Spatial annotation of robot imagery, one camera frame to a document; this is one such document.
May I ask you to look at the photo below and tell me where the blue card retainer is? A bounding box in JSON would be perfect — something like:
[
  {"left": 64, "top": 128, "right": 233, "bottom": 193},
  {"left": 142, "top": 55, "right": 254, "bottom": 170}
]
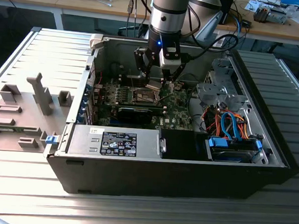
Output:
[{"left": 78, "top": 85, "right": 94, "bottom": 126}]

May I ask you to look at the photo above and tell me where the grey slanted panel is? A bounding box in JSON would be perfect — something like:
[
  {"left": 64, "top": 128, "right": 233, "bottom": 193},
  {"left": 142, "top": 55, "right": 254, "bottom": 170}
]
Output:
[{"left": 194, "top": 9, "right": 224, "bottom": 42}]

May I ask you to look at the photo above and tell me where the grey parts rack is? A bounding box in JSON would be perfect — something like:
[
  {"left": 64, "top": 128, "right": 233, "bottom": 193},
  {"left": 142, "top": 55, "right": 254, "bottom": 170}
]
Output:
[{"left": 0, "top": 69, "right": 77, "bottom": 156}]

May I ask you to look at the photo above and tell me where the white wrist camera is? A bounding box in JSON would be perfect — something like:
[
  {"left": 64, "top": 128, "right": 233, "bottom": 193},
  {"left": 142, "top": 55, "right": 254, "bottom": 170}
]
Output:
[{"left": 157, "top": 45, "right": 190, "bottom": 71}]

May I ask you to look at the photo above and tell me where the metal socket cover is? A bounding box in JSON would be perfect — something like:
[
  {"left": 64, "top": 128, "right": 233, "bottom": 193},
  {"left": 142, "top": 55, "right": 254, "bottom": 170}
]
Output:
[{"left": 160, "top": 79, "right": 175, "bottom": 98}]

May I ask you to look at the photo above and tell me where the silver CPU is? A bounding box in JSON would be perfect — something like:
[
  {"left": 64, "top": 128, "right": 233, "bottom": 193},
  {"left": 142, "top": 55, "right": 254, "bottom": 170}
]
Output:
[{"left": 144, "top": 78, "right": 163, "bottom": 91}]

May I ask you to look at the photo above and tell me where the black finned heat sink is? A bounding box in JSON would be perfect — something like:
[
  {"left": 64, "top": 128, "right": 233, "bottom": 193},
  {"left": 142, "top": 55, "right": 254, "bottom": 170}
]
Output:
[{"left": 252, "top": 3, "right": 272, "bottom": 24}]

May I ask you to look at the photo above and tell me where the blue cardboard box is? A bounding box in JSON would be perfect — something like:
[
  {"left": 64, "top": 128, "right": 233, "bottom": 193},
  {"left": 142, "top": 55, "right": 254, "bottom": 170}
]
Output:
[{"left": 280, "top": 0, "right": 299, "bottom": 11}]

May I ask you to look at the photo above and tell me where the green motherboard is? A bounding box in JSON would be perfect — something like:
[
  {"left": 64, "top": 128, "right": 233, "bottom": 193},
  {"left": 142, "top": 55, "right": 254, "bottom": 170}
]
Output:
[{"left": 91, "top": 73, "right": 201, "bottom": 133}]

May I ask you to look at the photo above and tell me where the thin wire locking lever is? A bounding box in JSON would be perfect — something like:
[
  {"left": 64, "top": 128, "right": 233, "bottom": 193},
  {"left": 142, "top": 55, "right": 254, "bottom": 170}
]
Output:
[
  {"left": 159, "top": 91, "right": 175, "bottom": 103},
  {"left": 127, "top": 68, "right": 137, "bottom": 92}
]

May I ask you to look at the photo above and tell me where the hard disk in blue carrier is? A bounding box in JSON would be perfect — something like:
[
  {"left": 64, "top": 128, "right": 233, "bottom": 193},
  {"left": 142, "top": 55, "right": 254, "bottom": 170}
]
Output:
[{"left": 205, "top": 136, "right": 264, "bottom": 166}]

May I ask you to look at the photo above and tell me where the white barcode label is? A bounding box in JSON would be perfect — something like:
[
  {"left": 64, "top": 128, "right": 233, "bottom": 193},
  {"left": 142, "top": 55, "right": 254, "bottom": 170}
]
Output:
[{"left": 212, "top": 36, "right": 226, "bottom": 48}]

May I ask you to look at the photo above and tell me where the silver metal handle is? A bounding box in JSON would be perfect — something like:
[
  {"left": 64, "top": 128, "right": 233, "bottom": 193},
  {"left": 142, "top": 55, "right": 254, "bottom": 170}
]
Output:
[{"left": 157, "top": 137, "right": 169, "bottom": 154}]

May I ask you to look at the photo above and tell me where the blue data wire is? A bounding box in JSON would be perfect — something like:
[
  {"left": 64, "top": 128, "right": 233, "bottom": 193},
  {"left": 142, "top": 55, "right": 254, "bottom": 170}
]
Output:
[{"left": 219, "top": 111, "right": 240, "bottom": 141}]

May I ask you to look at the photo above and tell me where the green RAM stick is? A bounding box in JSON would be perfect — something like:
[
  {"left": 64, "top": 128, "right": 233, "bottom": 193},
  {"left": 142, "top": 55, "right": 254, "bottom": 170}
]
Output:
[{"left": 0, "top": 126, "right": 27, "bottom": 134}]

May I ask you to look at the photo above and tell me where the silver power supply unit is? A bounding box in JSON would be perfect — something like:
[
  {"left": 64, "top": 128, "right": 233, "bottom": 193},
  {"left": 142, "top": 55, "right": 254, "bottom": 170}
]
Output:
[{"left": 67, "top": 123, "right": 162, "bottom": 161}]

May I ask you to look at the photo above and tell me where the grey ribbon cable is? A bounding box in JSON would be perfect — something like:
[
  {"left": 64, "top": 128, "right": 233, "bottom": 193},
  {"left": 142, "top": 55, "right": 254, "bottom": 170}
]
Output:
[{"left": 88, "top": 60, "right": 97, "bottom": 87}]

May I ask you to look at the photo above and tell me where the grey metal device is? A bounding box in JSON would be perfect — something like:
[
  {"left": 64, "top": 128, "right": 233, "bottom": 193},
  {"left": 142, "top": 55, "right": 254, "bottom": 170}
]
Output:
[{"left": 268, "top": 6, "right": 288, "bottom": 25}]

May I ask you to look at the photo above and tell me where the blue hanging cable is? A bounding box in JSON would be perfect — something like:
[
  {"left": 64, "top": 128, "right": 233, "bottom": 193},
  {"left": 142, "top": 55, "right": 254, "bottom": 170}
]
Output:
[{"left": 230, "top": 15, "right": 249, "bottom": 51}]

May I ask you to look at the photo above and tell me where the black PC case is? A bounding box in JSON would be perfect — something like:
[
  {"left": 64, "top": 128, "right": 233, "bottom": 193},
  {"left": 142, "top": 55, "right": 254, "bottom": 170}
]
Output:
[{"left": 40, "top": 29, "right": 299, "bottom": 211}]

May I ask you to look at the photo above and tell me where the blue case latch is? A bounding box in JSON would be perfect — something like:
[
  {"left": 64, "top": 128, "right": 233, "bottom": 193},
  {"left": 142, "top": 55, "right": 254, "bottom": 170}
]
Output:
[{"left": 45, "top": 135, "right": 58, "bottom": 146}]

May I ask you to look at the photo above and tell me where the metal drive cage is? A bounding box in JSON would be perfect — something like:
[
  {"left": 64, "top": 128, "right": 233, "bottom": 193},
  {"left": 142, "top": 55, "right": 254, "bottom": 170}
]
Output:
[{"left": 194, "top": 56, "right": 258, "bottom": 120}]

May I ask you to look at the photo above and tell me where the black graphics card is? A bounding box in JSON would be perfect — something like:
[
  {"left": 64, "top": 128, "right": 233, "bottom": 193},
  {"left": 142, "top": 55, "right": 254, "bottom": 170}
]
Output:
[{"left": 115, "top": 105, "right": 153, "bottom": 126}]

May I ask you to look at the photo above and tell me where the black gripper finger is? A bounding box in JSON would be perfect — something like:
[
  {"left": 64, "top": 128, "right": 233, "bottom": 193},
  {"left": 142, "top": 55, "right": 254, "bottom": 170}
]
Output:
[
  {"left": 161, "top": 60, "right": 187, "bottom": 82},
  {"left": 132, "top": 46, "right": 156, "bottom": 85}
]

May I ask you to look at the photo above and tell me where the beige case latch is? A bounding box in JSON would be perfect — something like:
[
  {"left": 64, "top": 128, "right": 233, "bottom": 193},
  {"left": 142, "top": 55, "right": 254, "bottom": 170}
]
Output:
[{"left": 88, "top": 33, "right": 104, "bottom": 50}]

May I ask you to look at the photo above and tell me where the CPU socket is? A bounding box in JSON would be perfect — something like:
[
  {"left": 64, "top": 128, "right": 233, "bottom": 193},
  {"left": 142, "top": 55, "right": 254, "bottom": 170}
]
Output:
[{"left": 131, "top": 85, "right": 160, "bottom": 105}]

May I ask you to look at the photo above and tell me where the orange wire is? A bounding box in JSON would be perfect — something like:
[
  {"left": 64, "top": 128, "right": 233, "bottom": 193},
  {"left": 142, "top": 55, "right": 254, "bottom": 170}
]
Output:
[
  {"left": 233, "top": 113, "right": 254, "bottom": 141},
  {"left": 204, "top": 108, "right": 222, "bottom": 136}
]

